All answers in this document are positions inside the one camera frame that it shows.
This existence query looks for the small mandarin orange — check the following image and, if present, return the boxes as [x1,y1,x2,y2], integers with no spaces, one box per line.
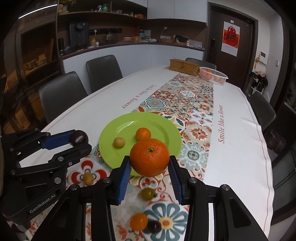
[135,128,151,142]

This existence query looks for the orange cherry tomato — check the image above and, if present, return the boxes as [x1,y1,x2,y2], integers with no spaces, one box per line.
[130,213,149,231]

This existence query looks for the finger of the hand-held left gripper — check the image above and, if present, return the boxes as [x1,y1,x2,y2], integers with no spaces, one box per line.
[2,128,77,163]
[11,143,92,178]

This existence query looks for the small pale yellow fruit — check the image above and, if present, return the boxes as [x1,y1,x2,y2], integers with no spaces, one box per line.
[113,137,126,148]

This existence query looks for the red and white wall poster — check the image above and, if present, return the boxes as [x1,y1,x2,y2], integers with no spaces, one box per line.
[221,21,241,57]

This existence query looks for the door lock handle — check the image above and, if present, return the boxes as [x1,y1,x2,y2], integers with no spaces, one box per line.
[209,38,216,61]

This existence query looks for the large orange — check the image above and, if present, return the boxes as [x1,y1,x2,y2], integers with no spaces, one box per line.
[129,138,170,177]

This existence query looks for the pile of shoes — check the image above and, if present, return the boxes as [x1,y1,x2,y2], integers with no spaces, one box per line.
[248,71,269,93]

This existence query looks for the green plate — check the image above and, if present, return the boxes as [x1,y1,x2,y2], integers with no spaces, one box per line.
[99,112,182,176]

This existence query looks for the white wall cabinet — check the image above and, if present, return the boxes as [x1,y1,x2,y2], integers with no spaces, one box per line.
[147,0,207,23]

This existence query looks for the woven wicker box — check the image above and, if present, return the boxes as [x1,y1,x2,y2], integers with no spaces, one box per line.
[169,59,200,77]

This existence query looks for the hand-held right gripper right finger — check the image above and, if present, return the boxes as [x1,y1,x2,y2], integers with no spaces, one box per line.
[168,155,269,241]

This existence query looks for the black countertop appliance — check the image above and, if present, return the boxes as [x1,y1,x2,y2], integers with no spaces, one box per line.
[69,21,89,50]

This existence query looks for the green-yellow cherry tomato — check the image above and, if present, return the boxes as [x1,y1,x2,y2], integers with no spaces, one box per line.
[141,188,158,200]

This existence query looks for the dark red cherry tomato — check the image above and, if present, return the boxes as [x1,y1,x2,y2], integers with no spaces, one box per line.
[147,220,162,233]

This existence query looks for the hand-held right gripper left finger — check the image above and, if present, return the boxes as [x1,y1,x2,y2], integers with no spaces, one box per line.
[31,155,132,241]

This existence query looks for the grey dining chair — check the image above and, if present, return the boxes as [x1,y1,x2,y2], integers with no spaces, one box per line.
[246,92,277,132]
[86,55,123,93]
[38,71,89,123]
[185,57,217,69]

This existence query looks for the wooden shelf unit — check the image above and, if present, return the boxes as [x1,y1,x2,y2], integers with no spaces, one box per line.
[0,14,64,135]

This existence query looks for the white wall intercom panel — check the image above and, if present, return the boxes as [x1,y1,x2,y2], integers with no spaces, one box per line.
[258,50,269,63]

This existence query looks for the dark purple round fruit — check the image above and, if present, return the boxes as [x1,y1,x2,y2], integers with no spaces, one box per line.
[69,130,89,147]

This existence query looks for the white patterned tablecloth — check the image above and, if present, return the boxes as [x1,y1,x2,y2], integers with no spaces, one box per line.
[30,65,274,241]

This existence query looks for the white plastic basket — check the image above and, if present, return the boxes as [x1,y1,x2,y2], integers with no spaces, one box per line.
[199,67,229,85]

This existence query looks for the dark brown door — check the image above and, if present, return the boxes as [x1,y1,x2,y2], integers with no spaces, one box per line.
[206,2,258,91]

